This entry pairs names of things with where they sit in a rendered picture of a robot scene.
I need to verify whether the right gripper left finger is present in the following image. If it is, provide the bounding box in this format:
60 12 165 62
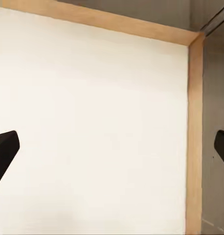
0 131 20 180

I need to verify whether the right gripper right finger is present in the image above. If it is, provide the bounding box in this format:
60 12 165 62
214 130 224 161

